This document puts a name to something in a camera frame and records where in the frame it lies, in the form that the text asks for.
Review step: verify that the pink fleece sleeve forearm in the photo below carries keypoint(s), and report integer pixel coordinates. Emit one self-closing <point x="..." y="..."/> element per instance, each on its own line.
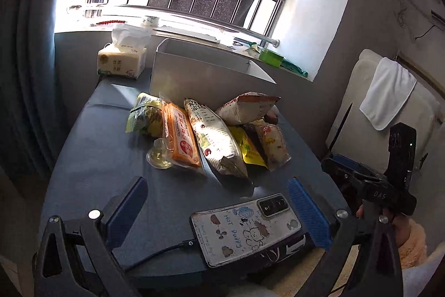
<point x="413" y="252"/>

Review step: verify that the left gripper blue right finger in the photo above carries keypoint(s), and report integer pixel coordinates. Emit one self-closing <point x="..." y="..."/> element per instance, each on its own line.
<point x="311" y="216"/>

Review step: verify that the small white cup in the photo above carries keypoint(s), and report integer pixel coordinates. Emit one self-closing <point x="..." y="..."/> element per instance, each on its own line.
<point x="150" y="21"/>

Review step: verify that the white red snack bag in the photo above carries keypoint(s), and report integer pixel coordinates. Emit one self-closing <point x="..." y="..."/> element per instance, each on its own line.
<point x="245" y="108"/>

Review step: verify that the orange snack packet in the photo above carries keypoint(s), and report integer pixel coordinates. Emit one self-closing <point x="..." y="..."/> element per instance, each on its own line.
<point x="179" y="138"/>

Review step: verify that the white cushioned chair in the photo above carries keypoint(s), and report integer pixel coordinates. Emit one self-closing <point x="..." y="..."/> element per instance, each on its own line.
<point x="353" y="136"/>

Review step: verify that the yellow spicy snack pouch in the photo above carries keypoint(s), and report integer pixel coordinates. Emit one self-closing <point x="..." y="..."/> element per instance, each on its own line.
<point x="249" y="152"/>

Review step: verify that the green plastic bag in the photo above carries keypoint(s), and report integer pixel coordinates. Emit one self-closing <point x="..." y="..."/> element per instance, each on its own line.
<point x="293" y="68"/>

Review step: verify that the round bread snack bag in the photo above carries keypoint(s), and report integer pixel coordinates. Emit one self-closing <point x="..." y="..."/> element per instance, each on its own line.
<point x="272" y="142"/>

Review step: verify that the white cardboard storage box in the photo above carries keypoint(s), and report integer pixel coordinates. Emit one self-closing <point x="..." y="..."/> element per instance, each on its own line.
<point x="211" y="76"/>

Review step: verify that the green yellow snack bag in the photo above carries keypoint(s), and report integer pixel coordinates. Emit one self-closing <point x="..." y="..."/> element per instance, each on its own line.
<point x="146" y="116"/>

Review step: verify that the phone with cartoon case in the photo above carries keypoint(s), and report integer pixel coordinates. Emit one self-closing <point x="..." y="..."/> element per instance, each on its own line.
<point x="230" y="234"/>

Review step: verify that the blue curtain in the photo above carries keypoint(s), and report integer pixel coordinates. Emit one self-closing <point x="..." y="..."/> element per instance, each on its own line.
<point x="33" y="122"/>

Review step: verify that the white towel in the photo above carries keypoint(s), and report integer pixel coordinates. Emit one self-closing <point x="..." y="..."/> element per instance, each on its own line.
<point x="387" y="94"/>

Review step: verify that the tissue pack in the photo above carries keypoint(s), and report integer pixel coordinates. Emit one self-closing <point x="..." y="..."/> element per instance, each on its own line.
<point x="125" y="55"/>

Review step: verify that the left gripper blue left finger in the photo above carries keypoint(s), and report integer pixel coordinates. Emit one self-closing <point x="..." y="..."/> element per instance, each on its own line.
<point x="122" y="211"/>

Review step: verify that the flat grey cardboard sheet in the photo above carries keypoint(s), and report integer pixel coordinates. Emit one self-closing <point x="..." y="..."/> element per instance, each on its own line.
<point x="187" y="33"/>

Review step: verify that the green white snack bag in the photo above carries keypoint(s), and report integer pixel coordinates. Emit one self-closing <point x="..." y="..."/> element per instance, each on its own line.
<point x="215" y="140"/>

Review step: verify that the clear jelly cup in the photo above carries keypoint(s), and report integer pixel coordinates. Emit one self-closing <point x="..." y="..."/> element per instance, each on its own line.
<point x="157" y="155"/>

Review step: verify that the person's right hand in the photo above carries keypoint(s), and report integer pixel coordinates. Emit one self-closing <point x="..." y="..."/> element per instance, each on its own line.
<point x="400" y="224"/>

